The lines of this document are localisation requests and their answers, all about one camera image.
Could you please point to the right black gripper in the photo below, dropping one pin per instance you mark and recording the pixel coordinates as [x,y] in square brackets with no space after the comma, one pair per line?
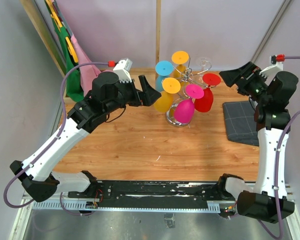
[249,71]

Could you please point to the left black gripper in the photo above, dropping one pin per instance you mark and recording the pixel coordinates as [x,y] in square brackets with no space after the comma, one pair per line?
[150,95]

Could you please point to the yellow wine glass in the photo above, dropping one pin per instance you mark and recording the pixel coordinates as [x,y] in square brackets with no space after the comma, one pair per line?
[179,58]
[170,87]

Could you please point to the blue plastic wine glass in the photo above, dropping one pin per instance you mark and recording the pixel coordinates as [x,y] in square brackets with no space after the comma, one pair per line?
[163,69]

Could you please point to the magenta plastic wine glass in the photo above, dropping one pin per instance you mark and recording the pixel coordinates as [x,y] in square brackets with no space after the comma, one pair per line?
[185,109]

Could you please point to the clear wine glass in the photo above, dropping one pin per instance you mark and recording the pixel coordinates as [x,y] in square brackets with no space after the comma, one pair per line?
[205,65]

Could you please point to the red plastic wine glass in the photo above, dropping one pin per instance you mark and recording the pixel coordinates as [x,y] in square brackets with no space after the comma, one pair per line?
[205,103]

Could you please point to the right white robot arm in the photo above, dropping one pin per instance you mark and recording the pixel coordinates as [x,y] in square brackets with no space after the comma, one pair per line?
[272,89]

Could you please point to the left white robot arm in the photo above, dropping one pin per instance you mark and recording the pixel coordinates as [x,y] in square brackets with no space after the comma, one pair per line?
[107,95]

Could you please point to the chrome wine glass rack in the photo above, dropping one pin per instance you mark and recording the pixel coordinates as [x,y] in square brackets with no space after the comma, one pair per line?
[187,77]

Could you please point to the grey folded cloth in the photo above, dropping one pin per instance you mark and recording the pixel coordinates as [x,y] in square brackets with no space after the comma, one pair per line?
[240,126]

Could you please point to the pink garment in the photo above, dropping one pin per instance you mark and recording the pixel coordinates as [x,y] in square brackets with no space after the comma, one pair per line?
[88,72]

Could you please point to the green garment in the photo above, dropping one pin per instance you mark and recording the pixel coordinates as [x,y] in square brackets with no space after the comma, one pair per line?
[73,83]

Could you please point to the yellow clothes hanger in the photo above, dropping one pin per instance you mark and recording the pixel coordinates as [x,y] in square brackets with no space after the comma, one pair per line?
[62,30]

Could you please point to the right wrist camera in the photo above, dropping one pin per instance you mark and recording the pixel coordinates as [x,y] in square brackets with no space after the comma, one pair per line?
[276,65]

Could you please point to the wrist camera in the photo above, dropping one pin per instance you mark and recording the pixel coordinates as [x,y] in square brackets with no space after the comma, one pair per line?
[122,69]
[276,65]

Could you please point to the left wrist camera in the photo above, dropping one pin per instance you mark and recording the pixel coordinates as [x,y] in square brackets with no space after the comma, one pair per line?
[122,69]

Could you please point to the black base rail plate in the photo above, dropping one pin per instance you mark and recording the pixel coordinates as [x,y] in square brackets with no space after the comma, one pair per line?
[152,195]

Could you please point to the wooden clothes rack frame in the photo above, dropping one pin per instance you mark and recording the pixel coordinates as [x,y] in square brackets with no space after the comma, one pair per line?
[37,19]

